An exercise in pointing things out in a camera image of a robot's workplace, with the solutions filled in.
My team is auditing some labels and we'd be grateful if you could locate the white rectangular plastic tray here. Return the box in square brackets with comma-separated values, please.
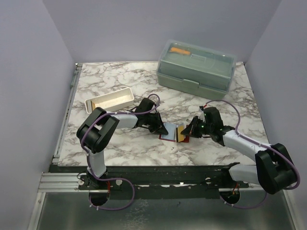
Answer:
[84, 87, 134, 114]

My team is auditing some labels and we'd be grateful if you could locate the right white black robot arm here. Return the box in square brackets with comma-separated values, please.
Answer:
[181, 107, 299, 195]

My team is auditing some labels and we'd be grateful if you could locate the green plastic toolbox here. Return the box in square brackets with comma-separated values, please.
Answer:
[156, 40, 237, 100]

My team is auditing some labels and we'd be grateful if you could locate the red leather card holder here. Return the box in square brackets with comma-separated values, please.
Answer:
[159, 123, 189, 143]

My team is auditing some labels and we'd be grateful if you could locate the orange handled tool in toolbox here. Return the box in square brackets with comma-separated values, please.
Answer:
[169, 47, 191, 56]

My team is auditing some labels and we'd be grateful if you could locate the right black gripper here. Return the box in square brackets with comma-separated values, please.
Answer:
[181, 115, 213, 138]

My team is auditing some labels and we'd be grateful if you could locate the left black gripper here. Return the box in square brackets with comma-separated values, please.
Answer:
[143, 112, 168, 135]

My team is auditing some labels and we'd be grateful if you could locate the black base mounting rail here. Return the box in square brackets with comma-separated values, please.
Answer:
[49, 164, 250, 201]

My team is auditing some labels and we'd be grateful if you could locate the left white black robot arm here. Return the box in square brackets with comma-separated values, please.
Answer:
[76, 97, 168, 189]

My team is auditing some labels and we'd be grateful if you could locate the gold credit card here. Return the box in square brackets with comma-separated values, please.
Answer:
[176, 125, 185, 143]

